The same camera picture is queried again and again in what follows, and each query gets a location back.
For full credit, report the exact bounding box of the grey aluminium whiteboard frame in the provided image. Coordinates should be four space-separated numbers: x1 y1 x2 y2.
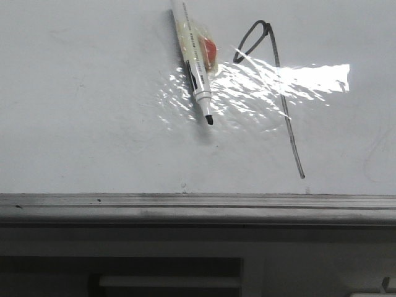
1 193 395 226

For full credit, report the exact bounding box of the white whiteboard marker pen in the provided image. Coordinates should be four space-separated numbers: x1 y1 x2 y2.
171 1 213 125

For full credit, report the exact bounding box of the red magnet taped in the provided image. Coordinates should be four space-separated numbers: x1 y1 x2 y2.
192 20 218 74

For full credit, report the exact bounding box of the white whiteboard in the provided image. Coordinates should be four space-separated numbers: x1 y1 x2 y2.
1 1 395 195

